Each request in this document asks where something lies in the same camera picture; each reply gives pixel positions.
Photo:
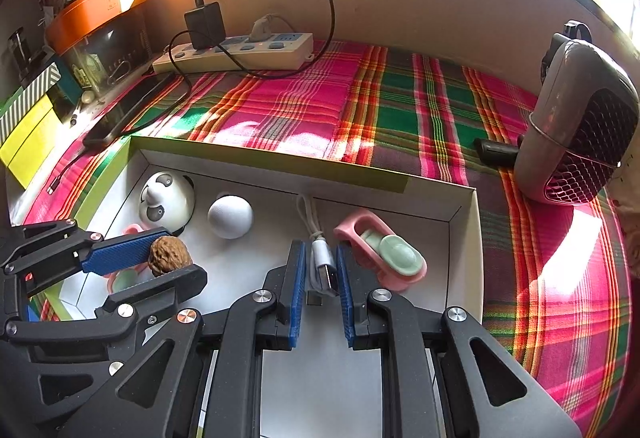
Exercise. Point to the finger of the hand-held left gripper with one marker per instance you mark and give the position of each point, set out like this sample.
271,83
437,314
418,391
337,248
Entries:
120,253
170,285

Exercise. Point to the grey plug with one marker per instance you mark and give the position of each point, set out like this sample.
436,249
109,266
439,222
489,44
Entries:
261,29

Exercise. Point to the small black block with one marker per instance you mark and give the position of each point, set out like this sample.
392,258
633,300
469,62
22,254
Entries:
495,153

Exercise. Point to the pink and green clip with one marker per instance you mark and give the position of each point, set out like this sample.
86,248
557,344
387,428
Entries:
360,223
127,279

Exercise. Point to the brown walnut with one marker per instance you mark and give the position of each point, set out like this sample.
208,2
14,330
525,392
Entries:
170,258

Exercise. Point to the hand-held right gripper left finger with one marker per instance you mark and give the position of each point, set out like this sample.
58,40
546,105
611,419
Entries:
297,293

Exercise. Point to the green white cardboard box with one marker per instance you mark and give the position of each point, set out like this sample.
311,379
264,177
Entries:
270,228

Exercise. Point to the dark glass tank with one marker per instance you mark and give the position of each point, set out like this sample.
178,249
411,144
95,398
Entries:
115,43

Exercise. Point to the green white striped box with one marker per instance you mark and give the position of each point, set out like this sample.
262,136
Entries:
40,86

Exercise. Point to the pink green plaid cloth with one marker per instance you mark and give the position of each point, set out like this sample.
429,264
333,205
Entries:
400,108

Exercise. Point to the white egg-shaped knob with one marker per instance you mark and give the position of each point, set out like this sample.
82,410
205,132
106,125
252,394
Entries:
230,215

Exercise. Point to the black smartphone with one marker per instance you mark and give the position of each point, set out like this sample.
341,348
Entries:
125,113

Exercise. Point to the small white ball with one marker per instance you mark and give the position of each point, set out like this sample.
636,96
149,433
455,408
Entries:
87,97

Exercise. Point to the white panda egg toy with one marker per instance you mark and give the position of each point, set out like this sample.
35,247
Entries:
165,198

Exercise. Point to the grey mini heater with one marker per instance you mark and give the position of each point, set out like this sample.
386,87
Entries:
565,118

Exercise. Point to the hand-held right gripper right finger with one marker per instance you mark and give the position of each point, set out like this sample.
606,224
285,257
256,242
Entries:
345,293

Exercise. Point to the black charger adapter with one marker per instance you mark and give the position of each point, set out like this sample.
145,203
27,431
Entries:
205,26

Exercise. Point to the beige power strip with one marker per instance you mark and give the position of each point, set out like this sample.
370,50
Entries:
290,51

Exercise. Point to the yellow box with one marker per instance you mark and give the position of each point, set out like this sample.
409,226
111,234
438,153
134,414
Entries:
30,138

